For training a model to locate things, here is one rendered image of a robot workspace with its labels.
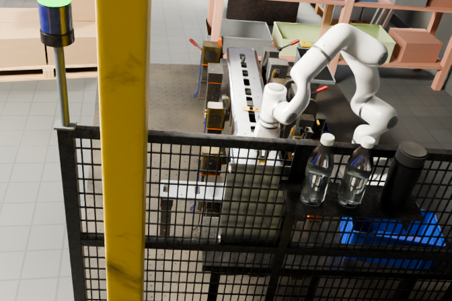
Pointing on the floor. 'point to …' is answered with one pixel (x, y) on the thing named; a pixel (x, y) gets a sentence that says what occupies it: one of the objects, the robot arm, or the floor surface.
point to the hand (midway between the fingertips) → (263, 154)
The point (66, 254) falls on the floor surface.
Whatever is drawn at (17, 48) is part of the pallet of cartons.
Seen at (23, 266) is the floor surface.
